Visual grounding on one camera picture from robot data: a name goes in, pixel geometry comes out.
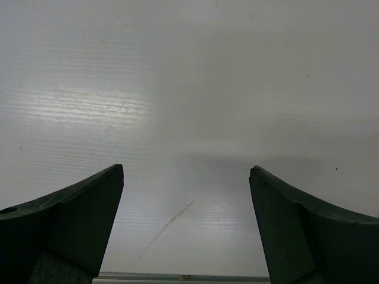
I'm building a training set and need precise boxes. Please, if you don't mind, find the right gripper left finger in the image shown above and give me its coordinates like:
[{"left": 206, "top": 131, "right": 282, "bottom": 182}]
[{"left": 1, "top": 164, "right": 124, "bottom": 283}]

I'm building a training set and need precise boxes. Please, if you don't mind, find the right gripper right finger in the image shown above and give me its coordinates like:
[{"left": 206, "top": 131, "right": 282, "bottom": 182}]
[{"left": 249, "top": 166, "right": 378, "bottom": 283}]

